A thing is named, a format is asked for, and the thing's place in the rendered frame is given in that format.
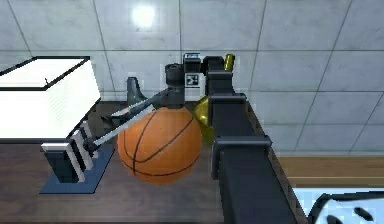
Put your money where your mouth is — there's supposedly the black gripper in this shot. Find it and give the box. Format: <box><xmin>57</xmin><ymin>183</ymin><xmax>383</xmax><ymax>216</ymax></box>
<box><xmin>83</xmin><ymin>62</ymin><xmax>187</xmax><ymax>153</ymax></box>

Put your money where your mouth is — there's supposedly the gold statue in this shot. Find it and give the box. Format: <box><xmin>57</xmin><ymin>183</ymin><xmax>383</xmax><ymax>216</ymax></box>
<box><xmin>192</xmin><ymin>53</ymin><xmax>236</xmax><ymax>145</ymax></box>

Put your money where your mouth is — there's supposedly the orange basketball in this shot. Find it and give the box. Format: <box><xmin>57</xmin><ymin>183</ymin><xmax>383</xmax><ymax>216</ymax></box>
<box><xmin>116</xmin><ymin>106</ymin><xmax>204</xmax><ymax>185</ymax></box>

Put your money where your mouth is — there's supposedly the black and white striped block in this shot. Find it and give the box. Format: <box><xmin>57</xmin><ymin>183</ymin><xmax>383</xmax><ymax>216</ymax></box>
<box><xmin>40</xmin><ymin>121</ymin><xmax>100</xmax><ymax>185</ymax></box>

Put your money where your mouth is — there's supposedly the white box with black edges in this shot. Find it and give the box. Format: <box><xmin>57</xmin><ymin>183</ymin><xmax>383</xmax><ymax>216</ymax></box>
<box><xmin>0</xmin><ymin>55</ymin><xmax>102</xmax><ymax>145</ymax></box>

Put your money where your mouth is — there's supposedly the dark brown wooden table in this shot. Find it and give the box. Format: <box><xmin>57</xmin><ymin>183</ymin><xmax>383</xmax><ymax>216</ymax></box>
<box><xmin>0</xmin><ymin>99</ymin><xmax>309</xmax><ymax>224</ymax></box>

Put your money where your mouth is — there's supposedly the white black spotted cushion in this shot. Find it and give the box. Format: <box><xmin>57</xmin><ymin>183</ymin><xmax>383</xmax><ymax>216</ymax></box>
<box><xmin>306</xmin><ymin>191</ymin><xmax>384</xmax><ymax>224</ymax></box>

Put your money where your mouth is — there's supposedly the blue flat base plate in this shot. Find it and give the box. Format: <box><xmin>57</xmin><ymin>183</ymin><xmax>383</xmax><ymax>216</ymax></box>
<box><xmin>38</xmin><ymin>142</ymin><xmax>116</xmax><ymax>195</ymax></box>

